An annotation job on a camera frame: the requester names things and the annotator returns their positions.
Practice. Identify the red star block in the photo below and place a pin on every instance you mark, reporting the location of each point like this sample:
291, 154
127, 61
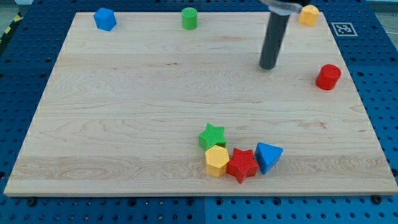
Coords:
242, 165

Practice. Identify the green cylinder block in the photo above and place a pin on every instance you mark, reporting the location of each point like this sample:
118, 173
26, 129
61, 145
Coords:
189, 17

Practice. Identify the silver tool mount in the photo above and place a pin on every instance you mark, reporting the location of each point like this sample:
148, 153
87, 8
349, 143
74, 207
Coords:
282, 8

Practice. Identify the wooden board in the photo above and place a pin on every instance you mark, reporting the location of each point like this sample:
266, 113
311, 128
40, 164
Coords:
122, 110

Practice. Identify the green star block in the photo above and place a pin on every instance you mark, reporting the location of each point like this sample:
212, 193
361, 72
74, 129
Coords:
212, 135

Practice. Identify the red cylinder block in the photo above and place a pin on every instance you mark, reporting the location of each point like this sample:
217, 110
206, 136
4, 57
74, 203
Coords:
328, 77

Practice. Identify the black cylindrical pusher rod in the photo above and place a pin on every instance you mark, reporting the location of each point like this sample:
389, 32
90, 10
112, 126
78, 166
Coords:
274, 36

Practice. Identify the blue triangle block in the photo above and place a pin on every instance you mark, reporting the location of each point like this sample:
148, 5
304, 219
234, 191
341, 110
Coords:
267, 156

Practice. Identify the white fiducial marker tag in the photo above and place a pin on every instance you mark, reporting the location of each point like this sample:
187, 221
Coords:
344, 29

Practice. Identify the yellow pentagon block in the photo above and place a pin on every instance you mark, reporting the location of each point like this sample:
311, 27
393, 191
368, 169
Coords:
308, 15

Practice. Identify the yellow hexagon block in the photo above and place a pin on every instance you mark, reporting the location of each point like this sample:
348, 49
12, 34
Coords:
216, 160

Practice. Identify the blue cube block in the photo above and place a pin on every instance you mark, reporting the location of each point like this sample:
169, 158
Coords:
105, 19

